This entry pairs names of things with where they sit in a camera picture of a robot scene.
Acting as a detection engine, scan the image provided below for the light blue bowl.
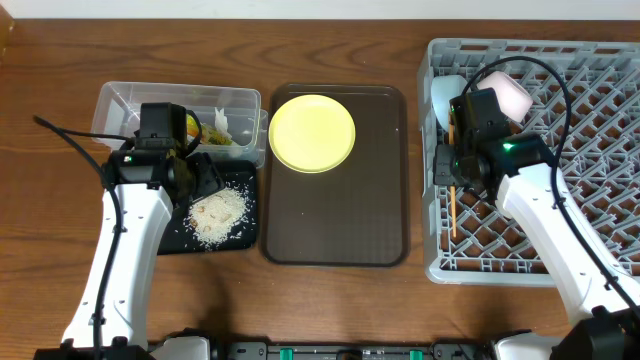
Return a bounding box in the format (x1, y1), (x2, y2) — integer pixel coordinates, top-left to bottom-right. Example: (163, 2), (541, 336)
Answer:
(431, 75), (467, 132)

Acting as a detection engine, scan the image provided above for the pile of rice grains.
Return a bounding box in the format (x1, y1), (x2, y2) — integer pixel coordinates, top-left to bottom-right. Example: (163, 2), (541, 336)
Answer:
(184, 188), (251, 250)

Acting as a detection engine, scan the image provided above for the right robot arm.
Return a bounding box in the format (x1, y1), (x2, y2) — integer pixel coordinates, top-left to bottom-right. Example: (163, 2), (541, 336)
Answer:
(434, 88), (639, 359)

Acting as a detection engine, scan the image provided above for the green snack wrapper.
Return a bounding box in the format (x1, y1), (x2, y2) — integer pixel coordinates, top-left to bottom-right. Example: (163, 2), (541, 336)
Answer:
(187, 114), (233, 145)

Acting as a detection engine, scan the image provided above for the white rice bowl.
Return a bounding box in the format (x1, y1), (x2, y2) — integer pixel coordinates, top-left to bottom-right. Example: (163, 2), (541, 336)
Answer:
(477, 71), (533, 123)

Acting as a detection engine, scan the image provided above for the grey plastic dishwasher rack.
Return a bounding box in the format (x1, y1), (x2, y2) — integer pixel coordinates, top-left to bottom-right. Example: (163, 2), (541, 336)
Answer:
(417, 38), (639, 287)

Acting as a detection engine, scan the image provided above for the clear plastic waste bin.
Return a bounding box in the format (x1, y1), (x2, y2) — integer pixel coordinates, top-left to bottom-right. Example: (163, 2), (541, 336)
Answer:
(91, 81), (268, 168)

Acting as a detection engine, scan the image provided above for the yellow plate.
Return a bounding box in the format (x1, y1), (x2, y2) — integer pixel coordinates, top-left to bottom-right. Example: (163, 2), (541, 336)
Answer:
(268, 94), (356, 174)

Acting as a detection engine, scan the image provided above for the white tissue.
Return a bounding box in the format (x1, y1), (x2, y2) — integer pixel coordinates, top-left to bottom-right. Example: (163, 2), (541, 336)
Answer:
(214, 108), (232, 139)

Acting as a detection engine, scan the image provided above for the dark brown serving tray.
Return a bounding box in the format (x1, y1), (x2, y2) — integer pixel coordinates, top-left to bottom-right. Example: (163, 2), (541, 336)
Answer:
(260, 84), (409, 267)

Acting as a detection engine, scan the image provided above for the black waste tray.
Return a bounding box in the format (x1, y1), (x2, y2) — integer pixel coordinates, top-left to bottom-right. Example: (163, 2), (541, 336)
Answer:
(158, 161), (258, 255)

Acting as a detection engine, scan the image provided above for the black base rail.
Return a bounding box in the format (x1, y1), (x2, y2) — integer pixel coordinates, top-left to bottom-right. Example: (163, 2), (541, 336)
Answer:
(149, 329), (531, 360)

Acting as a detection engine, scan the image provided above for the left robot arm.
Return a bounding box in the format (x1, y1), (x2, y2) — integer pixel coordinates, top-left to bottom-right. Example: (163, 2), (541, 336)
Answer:
(34, 103), (225, 359)

